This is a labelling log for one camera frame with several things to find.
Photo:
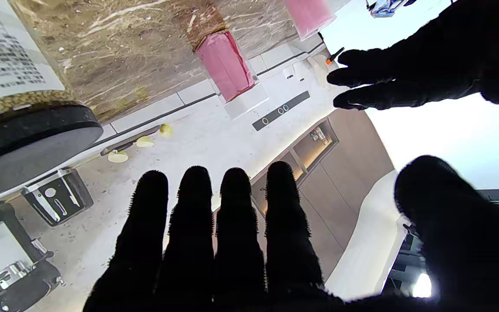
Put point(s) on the small black orange tool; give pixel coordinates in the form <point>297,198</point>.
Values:
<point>334,55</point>

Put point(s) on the tall white bottle black cap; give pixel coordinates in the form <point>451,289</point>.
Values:
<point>300,71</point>

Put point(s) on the black wall panel with rings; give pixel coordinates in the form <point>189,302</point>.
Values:
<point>280,110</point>

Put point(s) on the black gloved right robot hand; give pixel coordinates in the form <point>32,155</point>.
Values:
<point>236,260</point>

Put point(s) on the clear airtight container white lid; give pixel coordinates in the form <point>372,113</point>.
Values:
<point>225,65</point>

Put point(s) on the yellow fruit piece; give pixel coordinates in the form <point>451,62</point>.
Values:
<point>118,157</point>
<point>145,142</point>
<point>166,130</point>

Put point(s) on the blue white patterned item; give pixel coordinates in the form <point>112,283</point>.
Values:
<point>386,8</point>

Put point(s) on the small dark shelf item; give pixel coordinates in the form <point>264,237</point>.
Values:
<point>320,136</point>

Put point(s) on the cream rounded countertop item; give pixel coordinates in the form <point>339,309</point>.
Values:
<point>319,69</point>

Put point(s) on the clear grain jar with label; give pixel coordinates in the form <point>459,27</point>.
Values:
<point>2,56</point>

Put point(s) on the black silver toaster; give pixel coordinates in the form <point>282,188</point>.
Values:
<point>72,195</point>

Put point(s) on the black round jar lid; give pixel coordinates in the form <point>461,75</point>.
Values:
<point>24,143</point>

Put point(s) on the pink plastic measuring cup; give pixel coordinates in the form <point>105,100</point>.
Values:
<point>310,15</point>

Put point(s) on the short white bottle black cap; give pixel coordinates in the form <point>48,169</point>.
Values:
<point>288,71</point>

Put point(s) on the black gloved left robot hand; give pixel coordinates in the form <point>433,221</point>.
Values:
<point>448,56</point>

